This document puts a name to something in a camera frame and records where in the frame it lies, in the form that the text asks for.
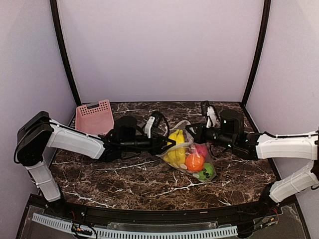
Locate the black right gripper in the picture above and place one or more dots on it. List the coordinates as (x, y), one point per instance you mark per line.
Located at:
(199, 137)

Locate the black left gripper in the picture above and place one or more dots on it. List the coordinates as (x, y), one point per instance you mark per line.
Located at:
(157, 144)

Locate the yellow fake lemon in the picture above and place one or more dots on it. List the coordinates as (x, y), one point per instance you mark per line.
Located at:
(176, 158)

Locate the clear zip top bag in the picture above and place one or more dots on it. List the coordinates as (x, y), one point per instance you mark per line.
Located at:
(190, 149)

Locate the orange fake fruit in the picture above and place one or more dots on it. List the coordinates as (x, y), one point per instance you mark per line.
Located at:
(195, 162)

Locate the yellow fake banana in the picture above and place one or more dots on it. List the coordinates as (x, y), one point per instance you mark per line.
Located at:
(178, 137)

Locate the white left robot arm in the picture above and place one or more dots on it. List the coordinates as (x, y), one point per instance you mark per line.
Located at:
(41, 134)

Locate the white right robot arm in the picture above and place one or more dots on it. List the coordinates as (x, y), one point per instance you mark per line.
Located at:
(255, 146)

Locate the pink fake fruit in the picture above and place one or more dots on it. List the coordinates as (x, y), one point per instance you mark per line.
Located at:
(201, 150)

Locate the green fake watermelon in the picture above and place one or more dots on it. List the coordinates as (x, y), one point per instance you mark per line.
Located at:
(208, 172)

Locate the pink perforated plastic basket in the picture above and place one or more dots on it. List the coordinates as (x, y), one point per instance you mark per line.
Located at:
(94, 118)

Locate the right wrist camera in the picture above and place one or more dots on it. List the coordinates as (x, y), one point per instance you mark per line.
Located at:
(229, 121)

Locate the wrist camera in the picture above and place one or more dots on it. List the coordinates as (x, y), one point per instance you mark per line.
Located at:
(126, 127)
(229, 121)

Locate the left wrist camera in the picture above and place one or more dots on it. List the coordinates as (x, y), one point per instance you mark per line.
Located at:
(126, 127)

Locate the black front rail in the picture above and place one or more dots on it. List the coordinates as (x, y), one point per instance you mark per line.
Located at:
(238, 215)

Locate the white slotted cable duct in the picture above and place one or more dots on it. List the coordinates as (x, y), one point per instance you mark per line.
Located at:
(137, 231)

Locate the black frame post left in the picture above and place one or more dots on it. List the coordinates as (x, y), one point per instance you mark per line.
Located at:
(63, 51)

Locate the black frame post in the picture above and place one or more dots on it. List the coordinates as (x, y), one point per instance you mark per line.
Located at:
(258, 52)
(63, 51)

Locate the black frame post right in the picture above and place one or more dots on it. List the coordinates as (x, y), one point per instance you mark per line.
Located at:
(258, 52)

